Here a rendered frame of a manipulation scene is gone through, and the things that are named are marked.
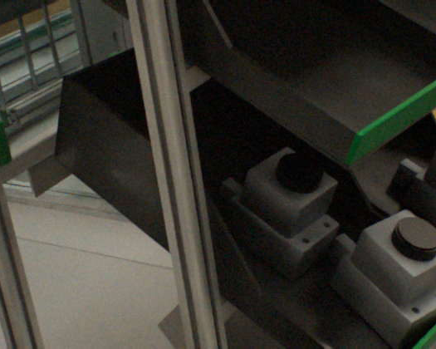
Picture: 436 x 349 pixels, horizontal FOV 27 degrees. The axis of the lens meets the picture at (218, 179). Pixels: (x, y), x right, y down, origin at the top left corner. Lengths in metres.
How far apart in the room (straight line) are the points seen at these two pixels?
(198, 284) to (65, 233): 1.01
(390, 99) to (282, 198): 0.10
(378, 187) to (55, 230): 0.93
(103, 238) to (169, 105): 1.01
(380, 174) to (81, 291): 0.73
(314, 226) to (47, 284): 0.85
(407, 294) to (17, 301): 0.28
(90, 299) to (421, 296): 0.82
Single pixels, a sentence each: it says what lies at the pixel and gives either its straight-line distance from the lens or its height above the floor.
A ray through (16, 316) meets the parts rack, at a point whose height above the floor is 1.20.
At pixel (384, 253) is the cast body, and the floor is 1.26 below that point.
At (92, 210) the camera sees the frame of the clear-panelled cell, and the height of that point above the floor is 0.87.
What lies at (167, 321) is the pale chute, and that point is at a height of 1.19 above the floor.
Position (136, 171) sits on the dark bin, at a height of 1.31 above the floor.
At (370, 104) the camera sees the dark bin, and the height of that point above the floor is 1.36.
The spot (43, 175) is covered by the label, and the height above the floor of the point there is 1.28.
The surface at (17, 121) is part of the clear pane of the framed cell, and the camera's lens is 1.63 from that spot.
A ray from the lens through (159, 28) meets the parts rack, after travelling 0.49.
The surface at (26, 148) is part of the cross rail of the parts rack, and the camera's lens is 0.67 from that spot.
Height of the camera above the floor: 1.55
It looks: 25 degrees down
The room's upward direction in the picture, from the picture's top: 8 degrees counter-clockwise
